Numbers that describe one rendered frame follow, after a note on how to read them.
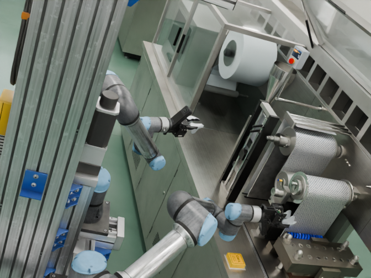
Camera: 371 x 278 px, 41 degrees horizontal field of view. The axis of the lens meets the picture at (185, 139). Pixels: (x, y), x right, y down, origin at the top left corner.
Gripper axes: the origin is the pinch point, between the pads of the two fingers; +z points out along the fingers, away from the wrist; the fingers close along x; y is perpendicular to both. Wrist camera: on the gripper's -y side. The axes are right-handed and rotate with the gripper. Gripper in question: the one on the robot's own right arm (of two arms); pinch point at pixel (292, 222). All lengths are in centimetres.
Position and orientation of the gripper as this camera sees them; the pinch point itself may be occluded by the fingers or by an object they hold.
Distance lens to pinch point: 238.1
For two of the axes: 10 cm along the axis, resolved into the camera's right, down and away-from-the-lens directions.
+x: -2.2, -5.8, 7.9
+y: 3.5, -8.0, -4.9
